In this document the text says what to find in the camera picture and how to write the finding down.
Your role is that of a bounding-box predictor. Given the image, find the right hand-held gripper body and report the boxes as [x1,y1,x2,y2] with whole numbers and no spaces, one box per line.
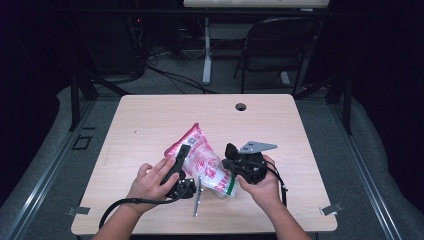
[221,140,278,185]

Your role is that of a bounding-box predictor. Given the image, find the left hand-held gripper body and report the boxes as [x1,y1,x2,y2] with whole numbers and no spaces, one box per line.
[165,169,204,218]

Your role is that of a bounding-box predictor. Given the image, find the pink plastic bag white granules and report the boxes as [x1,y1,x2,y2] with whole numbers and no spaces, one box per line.
[163,122,238,199]

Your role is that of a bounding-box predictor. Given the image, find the person's right hand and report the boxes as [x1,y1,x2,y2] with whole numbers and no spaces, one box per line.
[237,155,285,210]

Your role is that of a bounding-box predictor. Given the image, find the person's left hand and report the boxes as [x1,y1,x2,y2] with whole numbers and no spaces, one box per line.
[125,156,180,215]

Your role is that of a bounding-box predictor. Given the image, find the black metal stand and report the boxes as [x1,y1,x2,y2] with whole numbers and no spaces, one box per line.
[293,71,354,136]
[68,71,129,133]

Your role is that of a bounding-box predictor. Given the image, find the dark computer tower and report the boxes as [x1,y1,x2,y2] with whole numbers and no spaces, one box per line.
[96,16,147,80]

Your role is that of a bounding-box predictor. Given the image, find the black folding chair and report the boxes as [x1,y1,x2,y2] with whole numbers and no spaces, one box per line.
[233,16,319,98]

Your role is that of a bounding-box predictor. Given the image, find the white desk with metal legs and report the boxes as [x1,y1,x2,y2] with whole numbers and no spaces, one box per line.
[182,0,330,87]

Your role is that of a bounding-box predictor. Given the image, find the right hand-held gripper black cable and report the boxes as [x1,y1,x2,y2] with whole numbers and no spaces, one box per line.
[266,159,289,208]

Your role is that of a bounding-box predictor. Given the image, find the black floor cable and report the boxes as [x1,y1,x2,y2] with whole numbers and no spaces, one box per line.
[146,64,218,95]

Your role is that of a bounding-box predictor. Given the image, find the grey table bracket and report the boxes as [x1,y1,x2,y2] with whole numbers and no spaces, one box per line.
[65,206,91,217]
[319,202,344,217]

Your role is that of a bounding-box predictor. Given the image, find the aluminium floor rail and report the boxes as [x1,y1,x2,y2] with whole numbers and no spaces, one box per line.
[0,99,98,240]
[328,99,404,240]

